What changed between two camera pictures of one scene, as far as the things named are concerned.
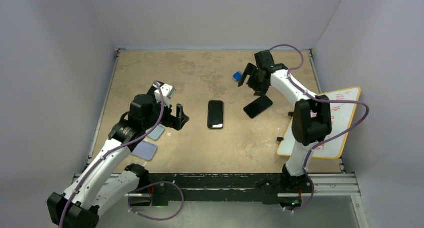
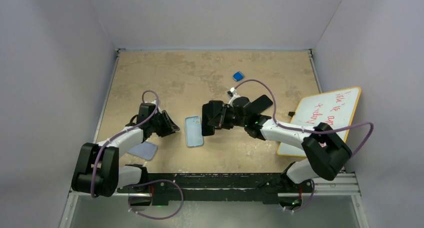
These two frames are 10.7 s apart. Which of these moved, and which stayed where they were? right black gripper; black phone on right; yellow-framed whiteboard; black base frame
Moved: right black gripper
Stayed: black phone on right; black base frame; yellow-framed whiteboard
